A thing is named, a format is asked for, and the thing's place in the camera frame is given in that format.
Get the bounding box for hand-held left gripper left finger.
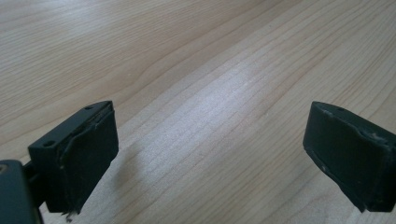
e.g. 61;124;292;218
27;100;120;216

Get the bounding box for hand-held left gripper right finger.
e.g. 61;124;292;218
302;101;396;214

